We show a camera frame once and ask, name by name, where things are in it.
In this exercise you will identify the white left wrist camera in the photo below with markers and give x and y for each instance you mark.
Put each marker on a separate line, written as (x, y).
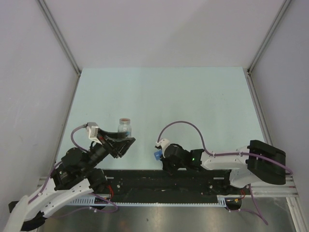
(92, 131)

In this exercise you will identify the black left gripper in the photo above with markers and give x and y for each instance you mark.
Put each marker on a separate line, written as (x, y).
(119, 147)

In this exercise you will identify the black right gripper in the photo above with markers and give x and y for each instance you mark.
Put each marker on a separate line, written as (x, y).
(166, 167)

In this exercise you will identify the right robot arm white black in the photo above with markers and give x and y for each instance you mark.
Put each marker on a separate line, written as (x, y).
(253, 163)

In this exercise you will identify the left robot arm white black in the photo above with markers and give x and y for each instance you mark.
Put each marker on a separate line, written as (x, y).
(74, 176)

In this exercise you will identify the blue plastic pill organizer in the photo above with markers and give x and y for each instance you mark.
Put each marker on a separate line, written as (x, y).
(158, 154)

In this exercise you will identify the clear glass pill bottle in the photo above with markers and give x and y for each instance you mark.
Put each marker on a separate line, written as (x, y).
(125, 126)

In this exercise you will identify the grey aluminium corner profile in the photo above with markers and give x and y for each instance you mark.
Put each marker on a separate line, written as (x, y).
(270, 33)

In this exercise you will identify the white slotted cable duct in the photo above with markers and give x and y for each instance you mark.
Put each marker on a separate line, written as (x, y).
(218, 201)

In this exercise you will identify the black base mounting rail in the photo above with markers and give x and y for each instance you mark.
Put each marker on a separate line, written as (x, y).
(149, 186)

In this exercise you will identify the left aluminium frame profile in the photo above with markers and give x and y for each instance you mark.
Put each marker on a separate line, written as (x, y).
(58, 34)

